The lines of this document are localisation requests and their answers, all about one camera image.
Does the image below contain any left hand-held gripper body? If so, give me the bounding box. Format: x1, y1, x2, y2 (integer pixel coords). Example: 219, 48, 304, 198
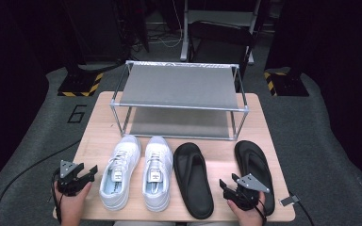
56, 159, 88, 198

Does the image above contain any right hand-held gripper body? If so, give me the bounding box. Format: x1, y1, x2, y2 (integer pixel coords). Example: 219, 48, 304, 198
224, 172, 271, 211

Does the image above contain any black slipper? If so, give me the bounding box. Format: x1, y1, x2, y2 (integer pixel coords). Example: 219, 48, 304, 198
234, 139, 276, 217
173, 141, 215, 220

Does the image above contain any white sneaker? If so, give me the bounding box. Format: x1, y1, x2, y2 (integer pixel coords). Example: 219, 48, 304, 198
141, 136, 173, 213
99, 135, 141, 211

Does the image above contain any grey metal shoe rack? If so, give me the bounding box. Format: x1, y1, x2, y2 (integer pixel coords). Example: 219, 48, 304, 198
109, 60, 250, 141

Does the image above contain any person's right hand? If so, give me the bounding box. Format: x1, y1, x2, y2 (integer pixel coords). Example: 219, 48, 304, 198
226, 192, 267, 222

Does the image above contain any person's left hand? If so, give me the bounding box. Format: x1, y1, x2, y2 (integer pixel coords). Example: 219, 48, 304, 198
54, 183, 92, 220

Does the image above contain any grey tape strip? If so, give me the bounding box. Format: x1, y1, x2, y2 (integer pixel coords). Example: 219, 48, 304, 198
279, 195, 300, 207

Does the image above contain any striped black stand base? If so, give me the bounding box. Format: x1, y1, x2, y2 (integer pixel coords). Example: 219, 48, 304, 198
57, 64, 105, 98
263, 67, 310, 97

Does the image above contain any grey floor carpet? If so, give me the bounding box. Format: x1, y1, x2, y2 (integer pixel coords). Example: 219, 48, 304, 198
0, 64, 362, 226

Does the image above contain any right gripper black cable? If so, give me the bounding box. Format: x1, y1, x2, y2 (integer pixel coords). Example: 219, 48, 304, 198
254, 192, 269, 226

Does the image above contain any long black floor cable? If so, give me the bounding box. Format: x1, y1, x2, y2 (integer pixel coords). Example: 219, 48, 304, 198
0, 139, 81, 226

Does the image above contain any short black floor cable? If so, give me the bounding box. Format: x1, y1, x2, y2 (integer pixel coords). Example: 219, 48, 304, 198
295, 201, 316, 226

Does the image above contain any white metal stand frame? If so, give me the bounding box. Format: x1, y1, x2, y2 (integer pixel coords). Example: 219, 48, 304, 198
179, 0, 262, 65

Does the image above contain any white cable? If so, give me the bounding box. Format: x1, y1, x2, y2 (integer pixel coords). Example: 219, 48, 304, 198
150, 0, 184, 49

